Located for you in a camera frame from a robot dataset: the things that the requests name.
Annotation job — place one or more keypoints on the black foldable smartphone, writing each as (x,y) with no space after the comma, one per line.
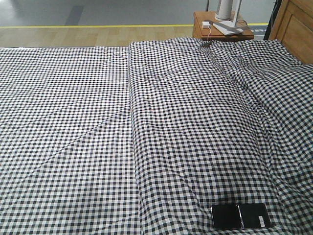
(237,216)

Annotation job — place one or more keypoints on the checkered bed sheet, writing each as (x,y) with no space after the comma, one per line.
(66,155)

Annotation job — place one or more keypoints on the checkered folded quilt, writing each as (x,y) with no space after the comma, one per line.
(221,123)

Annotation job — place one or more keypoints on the white charger adapter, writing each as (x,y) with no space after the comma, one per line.
(206,24)

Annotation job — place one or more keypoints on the white cylindrical speaker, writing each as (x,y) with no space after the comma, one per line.
(224,10)

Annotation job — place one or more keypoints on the wooden headboard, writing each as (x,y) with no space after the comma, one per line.
(293,27)

